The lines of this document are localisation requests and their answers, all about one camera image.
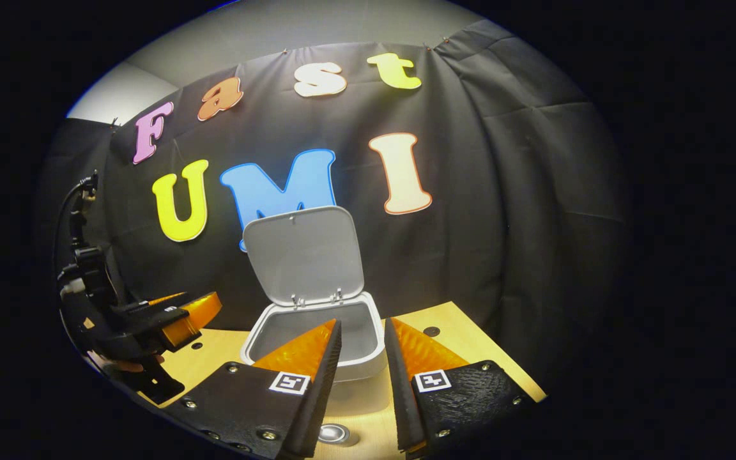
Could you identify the silver pop can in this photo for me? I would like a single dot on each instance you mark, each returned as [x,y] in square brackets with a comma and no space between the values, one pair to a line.
[334,433]

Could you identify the black backdrop cloth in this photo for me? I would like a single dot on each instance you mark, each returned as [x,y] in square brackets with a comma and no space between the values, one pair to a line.
[502,223]

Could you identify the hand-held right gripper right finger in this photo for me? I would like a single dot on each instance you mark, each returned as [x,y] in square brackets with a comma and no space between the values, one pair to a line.
[403,402]

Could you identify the white desktop garbage bin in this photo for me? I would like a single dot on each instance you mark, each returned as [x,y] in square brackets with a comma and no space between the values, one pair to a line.
[304,255]

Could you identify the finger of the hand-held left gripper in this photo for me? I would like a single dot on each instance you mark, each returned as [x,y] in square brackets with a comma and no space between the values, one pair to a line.
[195,316]
[147,305]

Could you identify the wooden desktop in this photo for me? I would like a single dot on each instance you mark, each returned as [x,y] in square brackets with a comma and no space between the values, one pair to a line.
[470,338]

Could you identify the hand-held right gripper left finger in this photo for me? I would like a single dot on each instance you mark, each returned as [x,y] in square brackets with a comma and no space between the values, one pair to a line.
[320,396]

